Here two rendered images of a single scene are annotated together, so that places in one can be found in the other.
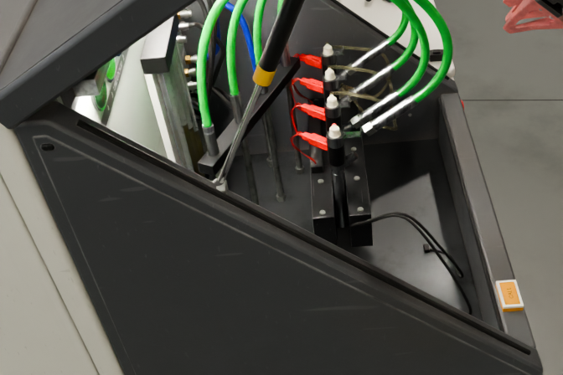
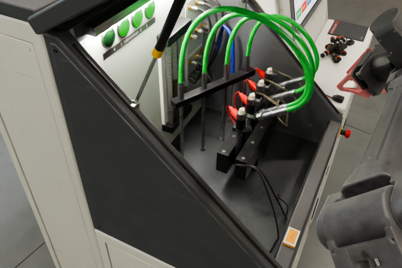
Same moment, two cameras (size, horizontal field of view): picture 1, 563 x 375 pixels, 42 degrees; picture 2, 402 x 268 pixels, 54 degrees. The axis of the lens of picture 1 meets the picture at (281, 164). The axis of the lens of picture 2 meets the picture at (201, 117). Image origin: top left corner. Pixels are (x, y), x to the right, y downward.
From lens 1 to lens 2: 0.30 m
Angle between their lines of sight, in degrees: 16
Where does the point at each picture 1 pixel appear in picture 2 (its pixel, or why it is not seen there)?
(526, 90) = not seen: outside the picture
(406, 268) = (261, 201)
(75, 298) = (63, 132)
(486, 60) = not seen: outside the picture
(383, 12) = (326, 66)
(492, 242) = (302, 206)
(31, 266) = (46, 107)
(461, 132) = (326, 144)
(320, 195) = (228, 142)
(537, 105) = not seen: outside the picture
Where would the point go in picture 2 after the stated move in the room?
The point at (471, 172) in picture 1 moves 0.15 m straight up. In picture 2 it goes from (317, 166) to (328, 129)
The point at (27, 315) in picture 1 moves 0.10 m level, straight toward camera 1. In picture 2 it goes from (43, 131) to (37, 159)
